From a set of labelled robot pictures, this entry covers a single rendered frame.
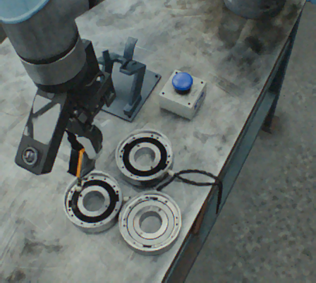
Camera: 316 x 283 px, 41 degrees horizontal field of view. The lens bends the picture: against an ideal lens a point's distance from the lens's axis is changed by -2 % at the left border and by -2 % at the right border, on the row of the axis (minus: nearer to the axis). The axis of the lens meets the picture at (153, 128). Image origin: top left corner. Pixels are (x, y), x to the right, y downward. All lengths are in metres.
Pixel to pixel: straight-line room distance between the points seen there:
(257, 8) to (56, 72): 0.62
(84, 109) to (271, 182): 1.21
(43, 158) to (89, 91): 0.11
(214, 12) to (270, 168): 0.84
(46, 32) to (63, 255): 0.44
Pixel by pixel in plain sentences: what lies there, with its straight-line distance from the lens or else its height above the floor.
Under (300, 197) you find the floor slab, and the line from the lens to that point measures 1.69.
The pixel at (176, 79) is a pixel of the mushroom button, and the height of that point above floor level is 0.87.
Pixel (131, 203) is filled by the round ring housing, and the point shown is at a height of 0.83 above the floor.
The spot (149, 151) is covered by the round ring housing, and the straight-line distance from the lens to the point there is 0.80.
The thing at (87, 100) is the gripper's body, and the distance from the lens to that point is 0.57.
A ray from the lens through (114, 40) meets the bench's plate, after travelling 1.00.
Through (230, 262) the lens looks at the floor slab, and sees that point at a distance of 1.57.
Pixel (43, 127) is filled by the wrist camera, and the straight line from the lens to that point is 0.54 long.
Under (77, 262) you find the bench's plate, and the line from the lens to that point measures 0.77.
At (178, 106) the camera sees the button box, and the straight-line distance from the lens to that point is 0.83.
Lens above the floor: 1.52
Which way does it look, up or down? 59 degrees down
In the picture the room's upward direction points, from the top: 9 degrees counter-clockwise
